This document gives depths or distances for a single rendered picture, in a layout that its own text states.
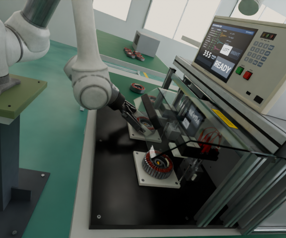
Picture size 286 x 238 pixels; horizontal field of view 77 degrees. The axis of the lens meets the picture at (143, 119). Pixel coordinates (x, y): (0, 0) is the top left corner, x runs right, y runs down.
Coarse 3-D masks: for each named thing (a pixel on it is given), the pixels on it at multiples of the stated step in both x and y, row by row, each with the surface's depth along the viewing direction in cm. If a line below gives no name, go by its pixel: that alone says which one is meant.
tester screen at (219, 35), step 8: (216, 24) 70; (216, 32) 69; (224, 32) 65; (232, 32) 61; (240, 32) 57; (248, 32) 54; (208, 40) 73; (216, 40) 68; (224, 40) 64; (232, 40) 60; (240, 40) 57; (248, 40) 54; (208, 48) 72; (216, 48) 67; (240, 48) 56; (216, 56) 66; (224, 56) 62; (216, 72) 65
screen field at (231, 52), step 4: (224, 44) 63; (224, 48) 63; (228, 48) 61; (232, 48) 59; (220, 52) 64; (224, 52) 63; (228, 52) 61; (232, 52) 59; (236, 52) 57; (240, 52) 56; (232, 56) 59; (236, 56) 57
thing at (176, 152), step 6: (186, 144) 59; (192, 144) 61; (198, 144) 62; (174, 150) 61; (180, 150) 61; (186, 150) 59; (192, 150) 60; (198, 150) 60; (210, 150) 66; (180, 156) 61; (186, 156) 60; (192, 156) 61; (198, 156) 61; (204, 156) 62; (210, 156) 63; (216, 156) 64; (198, 168) 66
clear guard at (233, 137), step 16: (160, 96) 48; (176, 96) 51; (144, 112) 45; (160, 112) 42; (176, 112) 41; (192, 112) 44; (208, 112) 48; (224, 112) 54; (144, 128) 41; (160, 128) 38; (176, 128) 36; (192, 128) 36; (208, 128) 39; (224, 128) 43; (240, 128) 46; (160, 144) 35; (176, 144) 33; (208, 144) 34; (224, 144) 35; (240, 144) 38; (256, 144) 41
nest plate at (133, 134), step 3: (129, 126) 84; (129, 129) 81; (132, 129) 82; (129, 132) 80; (132, 132) 80; (135, 132) 81; (138, 132) 82; (132, 135) 78; (135, 135) 79; (138, 135) 80; (141, 135) 81; (135, 138) 78; (138, 138) 79; (141, 138) 79; (144, 138) 79
